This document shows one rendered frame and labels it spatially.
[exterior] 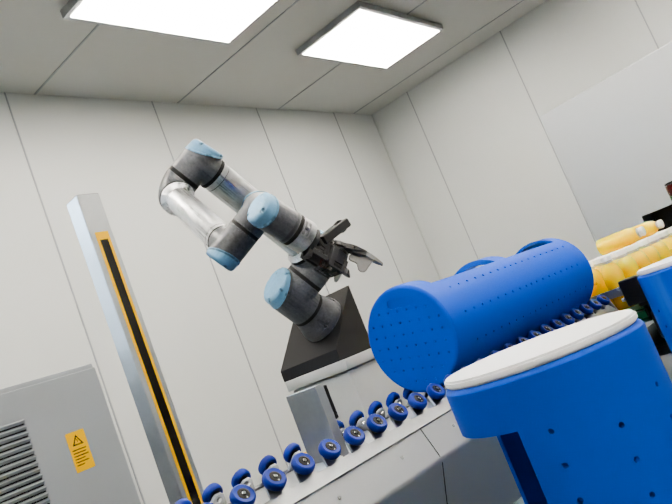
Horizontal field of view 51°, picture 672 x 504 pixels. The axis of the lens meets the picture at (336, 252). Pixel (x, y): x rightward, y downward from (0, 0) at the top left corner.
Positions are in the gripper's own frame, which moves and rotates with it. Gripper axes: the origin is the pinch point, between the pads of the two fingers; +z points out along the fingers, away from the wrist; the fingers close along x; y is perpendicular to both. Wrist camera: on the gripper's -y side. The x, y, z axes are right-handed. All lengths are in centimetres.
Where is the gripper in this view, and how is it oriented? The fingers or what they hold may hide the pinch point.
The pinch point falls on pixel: (367, 269)
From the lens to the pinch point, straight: 194.5
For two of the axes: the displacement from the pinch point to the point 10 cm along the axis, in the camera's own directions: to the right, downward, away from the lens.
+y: -2.8, 8.3, -4.8
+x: 5.8, -2.5, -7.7
